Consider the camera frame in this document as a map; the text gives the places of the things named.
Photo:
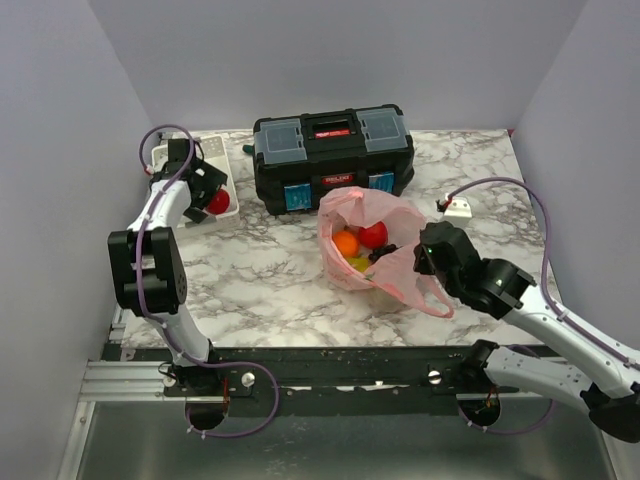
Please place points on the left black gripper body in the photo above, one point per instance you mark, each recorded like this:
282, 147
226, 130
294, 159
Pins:
199, 200

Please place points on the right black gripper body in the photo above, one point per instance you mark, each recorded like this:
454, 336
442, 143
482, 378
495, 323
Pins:
421, 262

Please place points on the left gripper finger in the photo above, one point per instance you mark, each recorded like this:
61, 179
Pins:
213, 180
195, 214

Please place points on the red fake apple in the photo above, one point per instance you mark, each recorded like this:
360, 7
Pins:
219, 203

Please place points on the pink plastic bag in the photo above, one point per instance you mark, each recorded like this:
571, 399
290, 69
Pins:
350, 208

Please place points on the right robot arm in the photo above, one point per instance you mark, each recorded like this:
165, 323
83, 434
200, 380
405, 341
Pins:
598, 375

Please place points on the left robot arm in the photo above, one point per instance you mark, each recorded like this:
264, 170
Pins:
147, 270

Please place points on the dark fake grape bunch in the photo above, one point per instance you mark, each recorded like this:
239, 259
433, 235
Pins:
379, 252

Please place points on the yellow fake lemon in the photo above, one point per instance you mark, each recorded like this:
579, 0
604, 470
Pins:
360, 263

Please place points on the fake orange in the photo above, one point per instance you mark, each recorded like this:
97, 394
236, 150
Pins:
347, 243

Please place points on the white perforated plastic basket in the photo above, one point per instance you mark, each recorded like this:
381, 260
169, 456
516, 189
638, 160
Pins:
215, 165

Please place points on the black plastic toolbox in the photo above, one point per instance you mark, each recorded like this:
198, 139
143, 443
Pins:
297, 160

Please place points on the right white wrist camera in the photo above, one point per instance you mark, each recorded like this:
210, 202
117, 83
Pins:
454, 208

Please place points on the black metal base rail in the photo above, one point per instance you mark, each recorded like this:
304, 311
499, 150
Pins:
335, 381

